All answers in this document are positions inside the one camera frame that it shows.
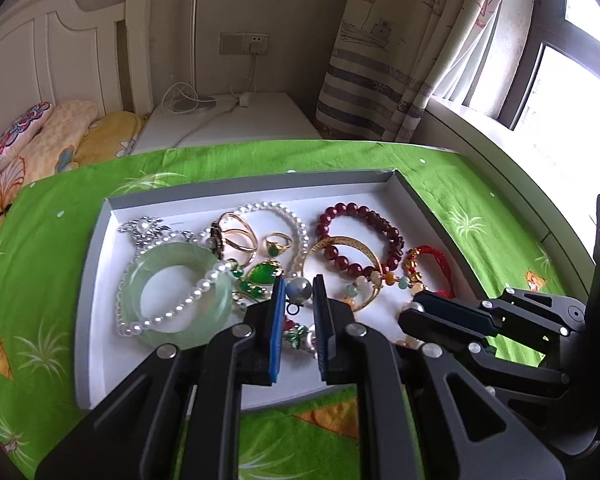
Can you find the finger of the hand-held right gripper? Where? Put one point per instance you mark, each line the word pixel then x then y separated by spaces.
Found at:
pixel 520 370
pixel 450 312

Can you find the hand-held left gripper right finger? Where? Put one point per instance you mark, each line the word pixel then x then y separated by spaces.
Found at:
pixel 321 322

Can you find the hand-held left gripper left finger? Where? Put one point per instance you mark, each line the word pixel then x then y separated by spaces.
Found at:
pixel 277 322

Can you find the enamel flower brooch pin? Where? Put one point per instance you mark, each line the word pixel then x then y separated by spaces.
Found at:
pixel 297 335

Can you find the white pearl earring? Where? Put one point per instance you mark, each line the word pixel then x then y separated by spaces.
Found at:
pixel 414 308

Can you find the grey pearl pendant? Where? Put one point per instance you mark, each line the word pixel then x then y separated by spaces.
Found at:
pixel 300 287

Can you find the green gem gold pendant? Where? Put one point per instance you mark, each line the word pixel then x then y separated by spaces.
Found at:
pixel 262 274

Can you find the dark beaded ornament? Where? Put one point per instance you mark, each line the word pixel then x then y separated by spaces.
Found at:
pixel 216 242

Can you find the silver pearl brooch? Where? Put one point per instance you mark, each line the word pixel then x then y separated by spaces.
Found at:
pixel 145 227

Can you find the grey jewelry box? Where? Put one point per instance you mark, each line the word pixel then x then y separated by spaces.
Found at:
pixel 94 310

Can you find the gold mesh bangle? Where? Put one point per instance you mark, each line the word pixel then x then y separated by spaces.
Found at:
pixel 325 245

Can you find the gold interlocked rings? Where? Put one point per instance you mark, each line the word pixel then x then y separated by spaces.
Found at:
pixel 240 232

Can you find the pale green jade bangle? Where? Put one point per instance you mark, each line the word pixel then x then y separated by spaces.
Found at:
pixel 155 270

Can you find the white window sill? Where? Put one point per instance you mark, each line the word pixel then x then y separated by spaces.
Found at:
pixel 485 140

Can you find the white nightstand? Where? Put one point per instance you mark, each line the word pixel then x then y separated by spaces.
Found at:
pixel 250 122

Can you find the white charger block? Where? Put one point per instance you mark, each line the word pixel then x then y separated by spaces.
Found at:
pixel 245 99

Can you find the green printed tablecloth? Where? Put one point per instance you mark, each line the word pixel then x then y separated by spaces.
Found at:
pixel 40 240

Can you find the window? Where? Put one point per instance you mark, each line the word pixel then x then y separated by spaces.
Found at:
pixel 570 85

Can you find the printed striped curtain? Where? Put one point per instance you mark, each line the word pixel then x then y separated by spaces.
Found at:
pixel 405 50

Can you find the patterned pillows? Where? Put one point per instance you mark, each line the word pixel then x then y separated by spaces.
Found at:
pixel 80 135

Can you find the metal lamp pole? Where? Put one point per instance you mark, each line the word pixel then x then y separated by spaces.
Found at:
pixel 194 35

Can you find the patterned pillow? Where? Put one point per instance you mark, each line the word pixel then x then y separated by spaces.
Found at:
pixel 15 135

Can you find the white bed headboard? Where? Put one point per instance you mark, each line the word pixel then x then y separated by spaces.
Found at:
pixel 55 60

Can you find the wall socket plate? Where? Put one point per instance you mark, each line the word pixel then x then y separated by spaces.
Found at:
pixel 232 44

